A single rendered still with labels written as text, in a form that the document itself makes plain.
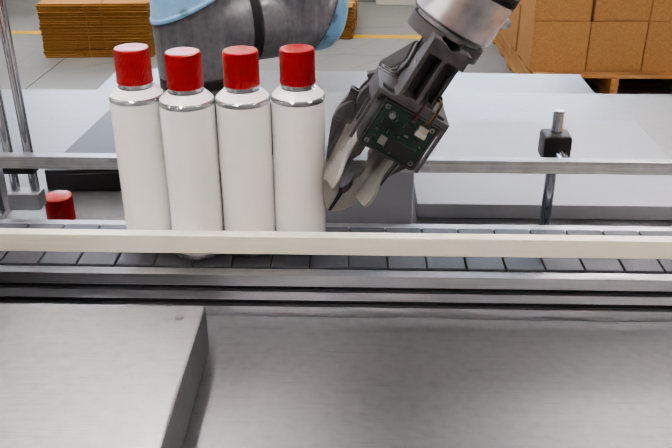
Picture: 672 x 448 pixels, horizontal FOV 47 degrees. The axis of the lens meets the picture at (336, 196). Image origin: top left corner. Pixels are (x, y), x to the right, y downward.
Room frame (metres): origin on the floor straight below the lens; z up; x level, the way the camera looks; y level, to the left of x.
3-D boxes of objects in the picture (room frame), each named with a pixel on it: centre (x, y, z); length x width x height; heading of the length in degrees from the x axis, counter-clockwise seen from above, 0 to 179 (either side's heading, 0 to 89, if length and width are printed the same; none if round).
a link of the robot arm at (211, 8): (1.04, 0.18, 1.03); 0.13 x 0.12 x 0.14; 117
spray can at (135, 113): (0.71, 0.19, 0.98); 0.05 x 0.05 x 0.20
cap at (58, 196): (0.85, 0.34, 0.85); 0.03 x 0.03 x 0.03
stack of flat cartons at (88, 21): (4.74, 1.41, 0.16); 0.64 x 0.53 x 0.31; 92
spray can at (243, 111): (0.70, 0.09, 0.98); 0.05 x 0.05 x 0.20
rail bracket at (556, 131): (0.76, -0.24, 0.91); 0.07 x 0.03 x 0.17; 179
